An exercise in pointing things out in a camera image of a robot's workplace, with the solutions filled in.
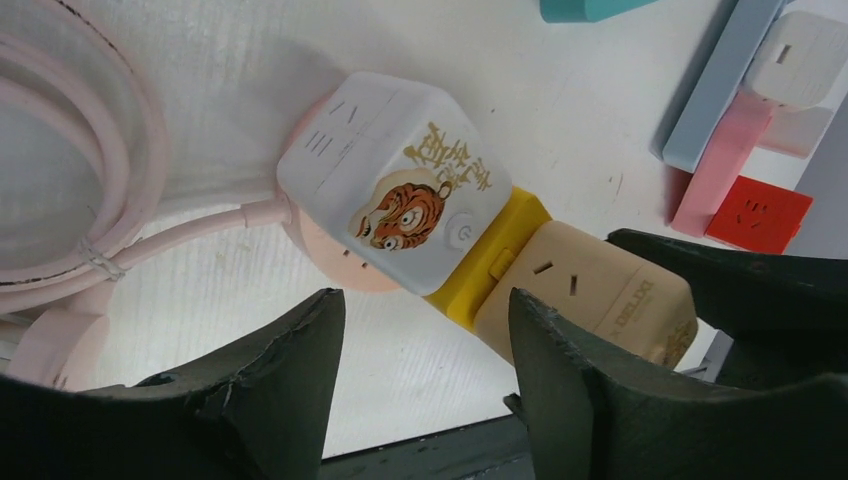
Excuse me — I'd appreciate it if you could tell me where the yellow cube socket adapter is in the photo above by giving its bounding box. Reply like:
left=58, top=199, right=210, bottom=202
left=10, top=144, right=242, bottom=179
left=424, top=187, right=552, bottom=332

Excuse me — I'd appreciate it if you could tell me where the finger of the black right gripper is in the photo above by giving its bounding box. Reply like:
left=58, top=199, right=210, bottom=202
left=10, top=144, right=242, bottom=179
left=607, top=229, right=847, bottom=390

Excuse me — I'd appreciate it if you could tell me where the red cube socket adapter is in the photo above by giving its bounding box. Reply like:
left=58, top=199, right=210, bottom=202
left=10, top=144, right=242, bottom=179
left=706, top=176, right=813, bottom=255

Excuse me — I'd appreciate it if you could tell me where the pink triangular power socket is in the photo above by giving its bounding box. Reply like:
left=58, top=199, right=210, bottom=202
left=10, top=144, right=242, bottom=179
left=669, top=89, right=836, bottom=239

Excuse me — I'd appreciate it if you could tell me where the teal power strip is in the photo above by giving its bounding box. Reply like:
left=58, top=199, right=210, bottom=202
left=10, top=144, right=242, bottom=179
left=538, top=0, right=655, bottom=24

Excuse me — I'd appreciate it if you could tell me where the beige cube socket adapter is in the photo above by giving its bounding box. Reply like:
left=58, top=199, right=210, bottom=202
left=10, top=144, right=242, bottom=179
left=474, top=221, right=698, bottom=369

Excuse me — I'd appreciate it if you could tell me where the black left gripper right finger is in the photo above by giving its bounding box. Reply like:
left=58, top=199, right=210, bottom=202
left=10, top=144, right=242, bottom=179
left=508, top=289, right=847, bottom=479

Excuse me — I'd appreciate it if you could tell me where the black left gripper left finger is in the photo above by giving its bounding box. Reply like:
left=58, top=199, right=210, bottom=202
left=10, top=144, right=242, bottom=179
left=1, top=289, right=346, bottom=479

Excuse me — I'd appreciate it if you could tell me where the white tiger cube socket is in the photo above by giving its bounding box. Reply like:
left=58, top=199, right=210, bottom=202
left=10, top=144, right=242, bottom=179
left=277, top=72, right=513, bottom=296

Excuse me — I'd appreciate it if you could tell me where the light blue power strip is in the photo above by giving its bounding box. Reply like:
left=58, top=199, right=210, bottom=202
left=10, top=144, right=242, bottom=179
left=661, top=0, right=786, bottom=173

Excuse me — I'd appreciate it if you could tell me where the white USB charger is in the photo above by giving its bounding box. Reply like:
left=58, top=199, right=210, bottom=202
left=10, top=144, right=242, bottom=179
left=742, top=11, right=847, bottom=111

